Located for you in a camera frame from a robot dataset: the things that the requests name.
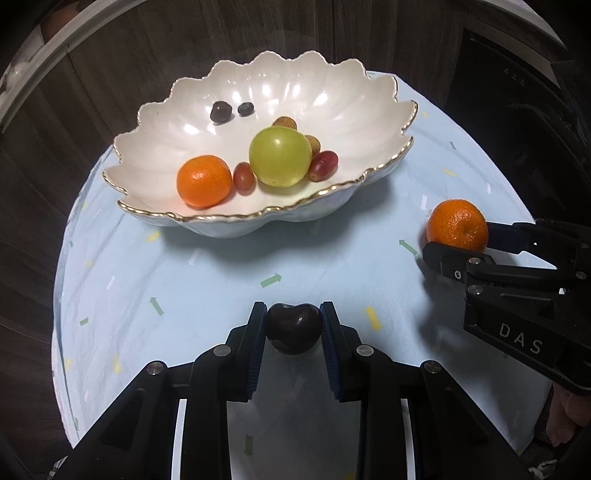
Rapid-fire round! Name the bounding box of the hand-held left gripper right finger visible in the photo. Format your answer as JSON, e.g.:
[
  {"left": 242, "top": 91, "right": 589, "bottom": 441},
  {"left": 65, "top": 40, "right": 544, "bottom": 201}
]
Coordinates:
[{"left": 321, "top": 302, "right": 522, "bottom": 480}]

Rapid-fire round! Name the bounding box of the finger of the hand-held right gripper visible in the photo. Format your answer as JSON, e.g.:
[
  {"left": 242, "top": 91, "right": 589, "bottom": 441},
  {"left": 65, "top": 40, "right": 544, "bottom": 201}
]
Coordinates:
[
  {"left": 422, "top": 241, "right": 561, "bottom": 301},
  {"left": 487, "top": 220, "right": 578, "bottom": 252}
]

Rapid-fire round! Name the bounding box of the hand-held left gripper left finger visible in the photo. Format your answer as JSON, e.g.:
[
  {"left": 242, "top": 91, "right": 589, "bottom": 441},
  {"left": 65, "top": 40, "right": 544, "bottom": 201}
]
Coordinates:
[{"left": 69, "top": 302, "right": 267, "bottom": 480}]

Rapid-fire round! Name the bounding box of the orange tangerine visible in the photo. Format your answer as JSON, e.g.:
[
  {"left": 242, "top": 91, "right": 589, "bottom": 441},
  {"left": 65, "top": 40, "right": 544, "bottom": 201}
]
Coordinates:
[
  {"left": 426, "top": 199, "right": 489, "bottom": 254},
  {"left": 177, "top": 155, "right": 233, "bottom": 208}
]

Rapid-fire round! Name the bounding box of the red grape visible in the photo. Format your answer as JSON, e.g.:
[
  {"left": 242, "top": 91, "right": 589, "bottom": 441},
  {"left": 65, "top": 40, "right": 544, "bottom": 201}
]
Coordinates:
[
  {"left": 308, "top": 150, "right": 339, "bottom": 182},
  {"left": 233, "top": 162, "right": 256, "bottom": 195}
]

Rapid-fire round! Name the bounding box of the green apple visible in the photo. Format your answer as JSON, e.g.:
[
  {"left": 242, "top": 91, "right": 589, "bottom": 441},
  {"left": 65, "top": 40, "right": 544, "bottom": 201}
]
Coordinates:
[{"left": 249, "top": 127, "right": 313, "bottom": 188}]

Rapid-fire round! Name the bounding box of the white scalloped bowl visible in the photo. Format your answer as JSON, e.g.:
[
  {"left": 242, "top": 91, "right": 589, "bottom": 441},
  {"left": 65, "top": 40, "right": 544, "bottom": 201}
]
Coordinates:
[{"left": 102, "top": 50, "right": 419, "bottom": 239}]

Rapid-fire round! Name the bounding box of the person's right hand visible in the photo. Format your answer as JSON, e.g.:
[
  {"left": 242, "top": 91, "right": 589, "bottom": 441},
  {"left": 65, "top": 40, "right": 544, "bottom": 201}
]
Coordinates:
[{"left": 547, "top": 388, "right": 587, "bottom": 446}]

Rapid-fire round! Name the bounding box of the light blue patterned cloth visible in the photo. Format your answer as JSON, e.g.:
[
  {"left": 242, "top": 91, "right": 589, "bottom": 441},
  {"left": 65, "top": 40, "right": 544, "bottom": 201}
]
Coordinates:
[{"left": 50, "top": 69, "right": 539, "bottom": 480}]

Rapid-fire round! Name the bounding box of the grey plaid fringed cloth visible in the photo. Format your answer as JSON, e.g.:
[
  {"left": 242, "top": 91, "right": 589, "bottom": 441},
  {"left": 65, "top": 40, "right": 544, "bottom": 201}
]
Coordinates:
[{"left": 48, "top": 455, "right": 561, "bottom": 480}]

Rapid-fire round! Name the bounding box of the black built-in dishwasher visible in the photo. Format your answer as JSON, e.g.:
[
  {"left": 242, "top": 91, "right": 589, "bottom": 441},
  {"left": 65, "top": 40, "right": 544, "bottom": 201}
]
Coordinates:
[{"left": 445, "top": 25, "right": 591, "bottom": 222}]

